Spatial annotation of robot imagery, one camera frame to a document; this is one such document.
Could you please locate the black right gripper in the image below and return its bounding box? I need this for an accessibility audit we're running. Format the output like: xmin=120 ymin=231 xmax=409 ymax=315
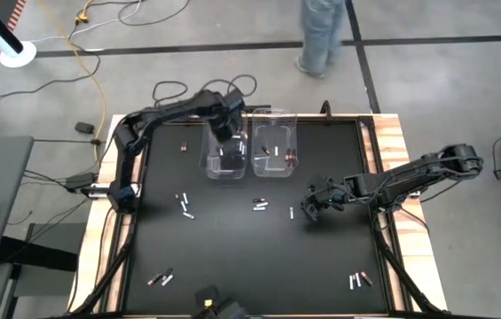
xmin=306 ymin=176 xmax=348 ymax=222

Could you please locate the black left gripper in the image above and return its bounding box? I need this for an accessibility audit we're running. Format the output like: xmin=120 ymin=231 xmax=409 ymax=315
xmin=208 ymin=102 xmax=242 ymax=144

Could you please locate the clear plastic bin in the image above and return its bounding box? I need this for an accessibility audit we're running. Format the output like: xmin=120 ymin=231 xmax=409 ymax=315
xmin=251 ymin=107 xmax=299 ymax=179
xmin=200 ymin=110 xmax=248 ymax=181

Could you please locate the black table mat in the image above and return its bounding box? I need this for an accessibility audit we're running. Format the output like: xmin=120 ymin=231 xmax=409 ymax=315
xmin=123 ymin=120 xmax=389 ymax=315

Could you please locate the person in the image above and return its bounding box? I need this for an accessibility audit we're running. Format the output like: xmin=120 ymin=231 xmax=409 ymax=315
xmin=294 ymin=0 xmax=348 ymax=81

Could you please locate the black object with yellow mark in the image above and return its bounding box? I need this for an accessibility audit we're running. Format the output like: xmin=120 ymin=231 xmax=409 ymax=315
xmin=193 ymin=284 xmax=247 ymax=319

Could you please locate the white pole stand round base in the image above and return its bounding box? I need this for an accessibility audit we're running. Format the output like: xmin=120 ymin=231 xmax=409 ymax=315
xmin=0 ymin=0 xmax=38 ymax=69

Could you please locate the black desk foot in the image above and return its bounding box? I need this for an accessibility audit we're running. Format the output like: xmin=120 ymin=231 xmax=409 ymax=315
xmin=0 ymin=236 xmax=79 ymax=272

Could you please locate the grey desk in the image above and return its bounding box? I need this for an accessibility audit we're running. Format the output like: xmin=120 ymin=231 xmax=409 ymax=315
xmin=0 ymin=135 xmax=35 ymax=272

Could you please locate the black looped floor cable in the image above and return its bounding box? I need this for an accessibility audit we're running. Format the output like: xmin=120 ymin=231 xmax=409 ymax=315
xmin=118 ymin=0 xmax=192 ymax=27
xmin=151 ymin=81 xmax=189 ymax=107

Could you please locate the black diagonal frame strut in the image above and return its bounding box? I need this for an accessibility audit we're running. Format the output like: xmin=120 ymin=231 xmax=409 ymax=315
xmin=70 ymin=212 xmax=138 ymax=316
xmin=372 ymin=216 xmax=444 ymax=316

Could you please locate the yellow extension cable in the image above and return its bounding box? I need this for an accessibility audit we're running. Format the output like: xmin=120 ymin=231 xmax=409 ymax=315
xmin=36 ymin=0 xmax=108 ymax=163

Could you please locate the black cable with connector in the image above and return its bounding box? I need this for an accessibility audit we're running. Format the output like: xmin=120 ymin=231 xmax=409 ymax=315
xmin=32 ymin=136 xmax=103 ymax=146

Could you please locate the grey floor cable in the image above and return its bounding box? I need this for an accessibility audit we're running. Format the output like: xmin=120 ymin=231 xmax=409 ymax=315
xmin=26 ymin=0 xmax=145 ymax=44

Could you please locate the long black floor cable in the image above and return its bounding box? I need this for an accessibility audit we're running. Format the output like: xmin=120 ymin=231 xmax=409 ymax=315
xmin=0 ymin=11 xmax=103 ymax=98

